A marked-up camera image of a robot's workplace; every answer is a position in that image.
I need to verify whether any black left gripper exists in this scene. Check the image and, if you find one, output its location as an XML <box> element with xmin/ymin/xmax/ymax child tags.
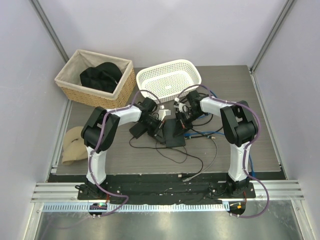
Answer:
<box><xmin>139</xmin><ymin>115</ymin><xmax>166</xmax><ymax>144</ymax></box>

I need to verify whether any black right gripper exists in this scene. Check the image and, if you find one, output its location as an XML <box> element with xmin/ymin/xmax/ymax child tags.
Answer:
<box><xmin>174</xmin><ymin>109</ymin><xmax>205</xmax><ymax>138</ymax></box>

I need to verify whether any black network switch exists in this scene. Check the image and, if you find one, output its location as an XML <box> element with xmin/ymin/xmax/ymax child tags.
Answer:
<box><xmin>163</xmin><ymin>118</ymin><xmax>186</xmax><ymax>148</ymax></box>

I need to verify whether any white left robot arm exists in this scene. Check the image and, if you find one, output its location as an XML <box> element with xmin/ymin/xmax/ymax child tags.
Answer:
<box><xmin>81</xmin><ymin>97</ymin><xmax>171</xmax><ymax>200</ymax></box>

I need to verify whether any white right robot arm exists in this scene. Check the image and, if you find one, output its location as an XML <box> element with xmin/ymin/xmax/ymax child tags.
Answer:
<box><xmin>163</xmin><ymin>90</ymin><xmax>260</xmax><ymax>198</ymax></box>

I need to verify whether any black power adapter brick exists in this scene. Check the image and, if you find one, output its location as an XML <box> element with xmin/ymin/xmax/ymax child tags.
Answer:
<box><xmin>129</xmin><ymin>122</ymin><xmax>148</xmax><ymax>139</ymax></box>

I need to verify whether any white perforated plastic basket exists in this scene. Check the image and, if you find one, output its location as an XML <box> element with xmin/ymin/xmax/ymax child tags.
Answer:
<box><xmin>136</xmin><ymin>59</ymin><xmax>202</xmax><ymax>104</ymax></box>

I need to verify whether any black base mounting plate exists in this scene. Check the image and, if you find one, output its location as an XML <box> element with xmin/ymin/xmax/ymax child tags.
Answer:
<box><xmin>76</xmin><ymin>181</ymin><xmax>256</xmax><ymax>201</ymax></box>

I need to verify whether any wicker basket with liner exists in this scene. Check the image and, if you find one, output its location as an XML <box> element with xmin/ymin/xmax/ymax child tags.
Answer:
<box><xmin>54</xmin><ymin>49</ymin><xmax>136</xmax><ymax>109</ymax></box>

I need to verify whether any black cap in basket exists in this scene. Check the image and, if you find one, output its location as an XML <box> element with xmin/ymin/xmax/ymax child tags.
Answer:
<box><xmin>79</xmin><ymin>62</ymin><xmax>123</xmax><ymax>94</ymax></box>

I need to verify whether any beige cap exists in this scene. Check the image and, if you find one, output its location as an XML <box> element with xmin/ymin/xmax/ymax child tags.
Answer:
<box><xmin>61</xmin><ymin>126</ymin><xmax>88</xmax><ymax>166</ymax></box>

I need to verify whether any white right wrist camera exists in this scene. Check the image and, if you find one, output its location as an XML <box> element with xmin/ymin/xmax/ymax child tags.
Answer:
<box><xmin>173</xmin><ymin>97</ymin><xmax>187</xmax><ymax>112</ymax></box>

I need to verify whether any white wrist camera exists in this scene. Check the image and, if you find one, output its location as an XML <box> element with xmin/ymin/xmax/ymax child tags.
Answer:
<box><xmin>158</xmin><ymin>105</ymin><xmax>171</xmax><ymax>121</ymax></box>
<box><xmin>173</xmin><ymin>97</ymin><xmax>187</xmax><ymax>112</ymax></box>

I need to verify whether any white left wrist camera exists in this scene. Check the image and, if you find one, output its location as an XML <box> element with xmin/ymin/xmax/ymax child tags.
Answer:
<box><xmin>158</xmin><ymin>105</ymin><xmax>171</xmax><ymax>121</ymax></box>

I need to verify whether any grey ethernet cable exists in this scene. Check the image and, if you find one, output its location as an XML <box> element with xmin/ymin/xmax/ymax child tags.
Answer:
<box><xmin>181</xmin><ymin>136</ymin><xmax>219</xmax><ymax>182</ymax></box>

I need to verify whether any thin black adapter cord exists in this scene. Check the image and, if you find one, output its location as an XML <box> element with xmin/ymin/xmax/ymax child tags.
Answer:
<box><xmin>128</xmin><ymin>137</ymin><xmax>204</xmax><ymax>174</ymax></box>

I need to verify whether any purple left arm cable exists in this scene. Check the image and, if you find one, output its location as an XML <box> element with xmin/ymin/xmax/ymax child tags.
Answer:
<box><xmin>88</xmin><ymin>89</ymin><xmax>161</xmax><ymax>218</ymax></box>

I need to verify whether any aluminium front rail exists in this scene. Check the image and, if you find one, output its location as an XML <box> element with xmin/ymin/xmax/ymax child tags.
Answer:
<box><xmin>31</xmin><ymin>180</ymin><xmax>304</xmax><ymax>216</ymax></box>

